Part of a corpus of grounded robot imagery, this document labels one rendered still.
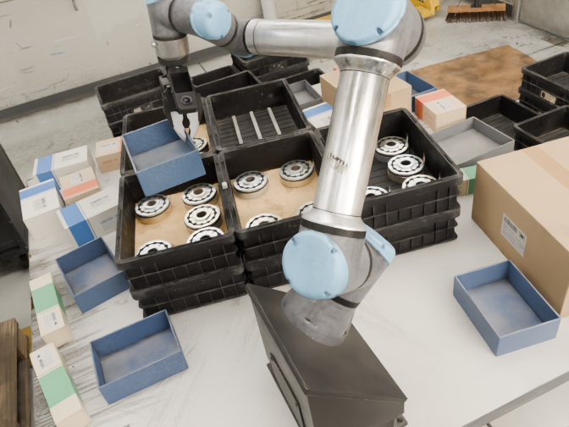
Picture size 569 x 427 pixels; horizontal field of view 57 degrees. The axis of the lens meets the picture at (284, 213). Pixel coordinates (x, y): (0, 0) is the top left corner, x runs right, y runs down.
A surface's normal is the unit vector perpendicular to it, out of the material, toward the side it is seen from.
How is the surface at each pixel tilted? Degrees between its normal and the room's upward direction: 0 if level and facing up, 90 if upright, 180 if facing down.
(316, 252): 59
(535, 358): 0
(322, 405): 90
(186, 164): 90
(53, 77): 90
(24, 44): 90
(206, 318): 0
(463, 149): 0
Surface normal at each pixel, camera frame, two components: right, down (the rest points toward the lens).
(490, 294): -0.14, -0.76
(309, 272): -0.52, 0.11
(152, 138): 0.39, 0.54
